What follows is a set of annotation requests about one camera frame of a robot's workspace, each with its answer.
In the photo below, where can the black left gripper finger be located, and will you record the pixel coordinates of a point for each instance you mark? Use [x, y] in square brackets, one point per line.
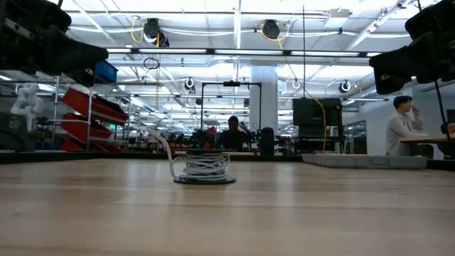
[71, 53]
[85, 78]

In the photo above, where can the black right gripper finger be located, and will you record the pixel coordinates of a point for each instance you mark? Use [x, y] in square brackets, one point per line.
[401, 58]
[391, 83]

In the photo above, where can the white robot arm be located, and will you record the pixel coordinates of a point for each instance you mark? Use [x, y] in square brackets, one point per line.
[26, 103]

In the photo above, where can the blue plastic bin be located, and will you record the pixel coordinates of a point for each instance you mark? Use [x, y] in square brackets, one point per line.
[106, 71]

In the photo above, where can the red plastic bin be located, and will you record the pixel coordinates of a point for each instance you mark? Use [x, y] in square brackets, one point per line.
[81, 129]
[81, 101]
[71, 145]

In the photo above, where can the metal shelf rack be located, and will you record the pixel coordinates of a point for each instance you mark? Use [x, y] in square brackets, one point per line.
[91, 106]

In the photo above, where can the wooden desk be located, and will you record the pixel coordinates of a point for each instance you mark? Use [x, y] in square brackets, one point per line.
[426, 139]

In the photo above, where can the black display screen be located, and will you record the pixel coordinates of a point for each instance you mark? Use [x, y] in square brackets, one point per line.
[313, 112]

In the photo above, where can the grey plastic tool case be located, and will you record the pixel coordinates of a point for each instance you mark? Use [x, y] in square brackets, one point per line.
[355, 161]

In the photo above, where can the white pillar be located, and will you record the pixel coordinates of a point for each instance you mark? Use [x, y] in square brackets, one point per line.
[263, 99]

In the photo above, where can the black cylindrical stand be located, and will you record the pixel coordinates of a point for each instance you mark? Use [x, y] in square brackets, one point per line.
[267, 142]

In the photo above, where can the LED light bar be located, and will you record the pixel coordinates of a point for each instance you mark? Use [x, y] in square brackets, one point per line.
[249, 51]

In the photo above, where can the black camera gantry frame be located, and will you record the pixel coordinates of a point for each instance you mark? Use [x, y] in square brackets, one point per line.
[231, 83]

